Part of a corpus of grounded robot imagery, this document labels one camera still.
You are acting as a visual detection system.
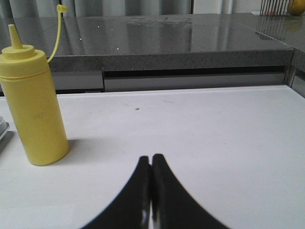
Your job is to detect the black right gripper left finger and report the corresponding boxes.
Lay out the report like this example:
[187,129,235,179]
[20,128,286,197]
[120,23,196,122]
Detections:
[83,156,151,229]

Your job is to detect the metal wire rack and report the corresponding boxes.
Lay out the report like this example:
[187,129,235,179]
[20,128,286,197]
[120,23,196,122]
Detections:
[259,0,291,16]

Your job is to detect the yellow round fruit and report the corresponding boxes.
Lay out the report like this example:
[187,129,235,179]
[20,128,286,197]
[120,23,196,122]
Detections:
[287,0,305,16]

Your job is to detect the silver digital kitchen scale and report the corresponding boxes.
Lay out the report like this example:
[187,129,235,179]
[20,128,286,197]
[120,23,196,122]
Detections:
[0,116,15,153]

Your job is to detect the yellow squeeze bottle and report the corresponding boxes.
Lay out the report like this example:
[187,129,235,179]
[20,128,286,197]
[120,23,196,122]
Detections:
[0,4,69,166]

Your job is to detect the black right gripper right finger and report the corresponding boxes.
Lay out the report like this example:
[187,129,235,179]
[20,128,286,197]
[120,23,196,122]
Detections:
[151,154,228,229]

